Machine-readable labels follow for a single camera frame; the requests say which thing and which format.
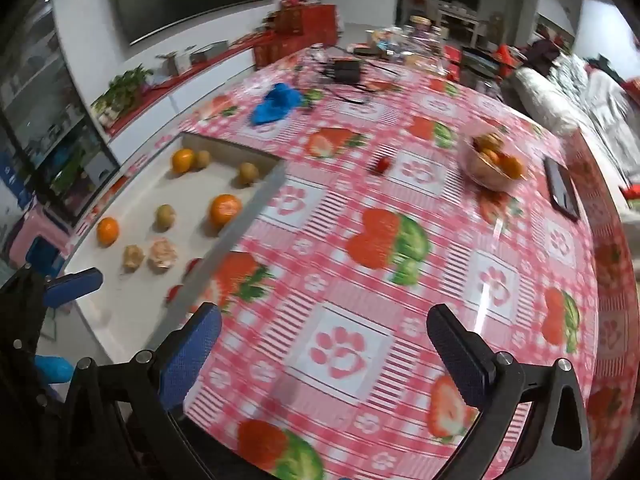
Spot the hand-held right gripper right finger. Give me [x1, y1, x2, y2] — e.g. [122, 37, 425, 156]
[426, 303, 593, 480]

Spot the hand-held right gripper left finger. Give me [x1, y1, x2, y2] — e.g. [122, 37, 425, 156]
[64, 301, 224, 480]

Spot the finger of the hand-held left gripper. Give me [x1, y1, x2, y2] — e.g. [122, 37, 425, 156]
[42, 267, 104, 309]

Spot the clear glass bowl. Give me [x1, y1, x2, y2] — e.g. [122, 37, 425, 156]
[462, 132, 531, 192]

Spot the person's left hand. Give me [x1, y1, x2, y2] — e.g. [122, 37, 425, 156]
[34, 356, 76, 385]

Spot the pink stool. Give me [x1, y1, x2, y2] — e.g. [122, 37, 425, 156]
[10, 205, 76, 266]

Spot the glass balcony door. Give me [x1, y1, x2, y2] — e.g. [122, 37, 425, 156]
[0, 0, 121, 223]

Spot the white television cabinet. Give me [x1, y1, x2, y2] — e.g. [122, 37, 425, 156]
[90, 30, 261, 166]

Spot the large orange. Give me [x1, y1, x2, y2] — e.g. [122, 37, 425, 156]
[498, 154, 526, 180]

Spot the black smartphone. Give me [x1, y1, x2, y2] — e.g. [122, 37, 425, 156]
[543, 156, 581, 222]

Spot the green potted plant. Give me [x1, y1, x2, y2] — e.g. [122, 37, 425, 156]
[92, 64, 153, 121]

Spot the small cardboard box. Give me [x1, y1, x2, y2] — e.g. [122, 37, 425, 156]
[155, 45, 198, 73]

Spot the blue cloth glove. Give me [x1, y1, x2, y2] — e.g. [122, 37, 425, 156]
[250, 82, 304, 127]

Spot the grey quilted blanket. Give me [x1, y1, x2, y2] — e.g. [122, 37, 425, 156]
[515, 52, 640, 186]

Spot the pile of snack packets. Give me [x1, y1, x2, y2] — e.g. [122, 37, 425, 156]
[350, 25, 451, 66]

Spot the white side table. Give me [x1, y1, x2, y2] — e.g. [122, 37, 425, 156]
[437, 7, 488, 46]

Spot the stack of red gift boxes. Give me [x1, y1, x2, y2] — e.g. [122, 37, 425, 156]
[252, 0, 343, 68]

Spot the black power adapter with cable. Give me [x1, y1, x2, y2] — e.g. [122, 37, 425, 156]
[320, 57, 401, 107]

